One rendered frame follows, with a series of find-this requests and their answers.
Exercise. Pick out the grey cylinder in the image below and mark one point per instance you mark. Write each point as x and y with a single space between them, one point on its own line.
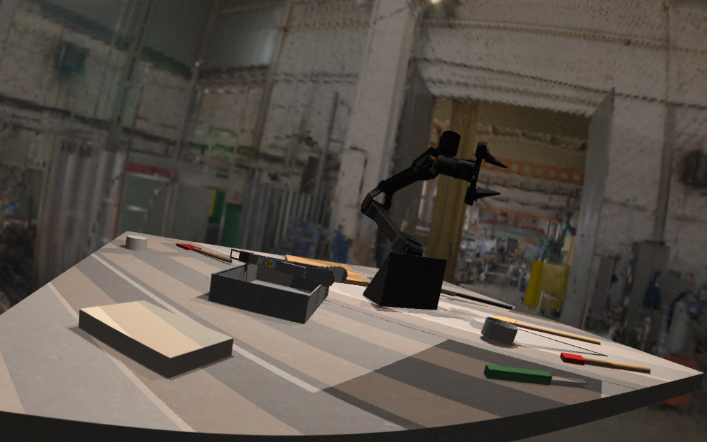
136 243

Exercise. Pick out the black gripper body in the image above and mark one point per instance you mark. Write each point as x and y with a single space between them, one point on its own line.
465 170

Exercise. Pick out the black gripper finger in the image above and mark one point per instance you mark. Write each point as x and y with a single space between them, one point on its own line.
485 193
493 161

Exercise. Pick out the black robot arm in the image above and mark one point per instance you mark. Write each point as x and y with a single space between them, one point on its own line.
423 168

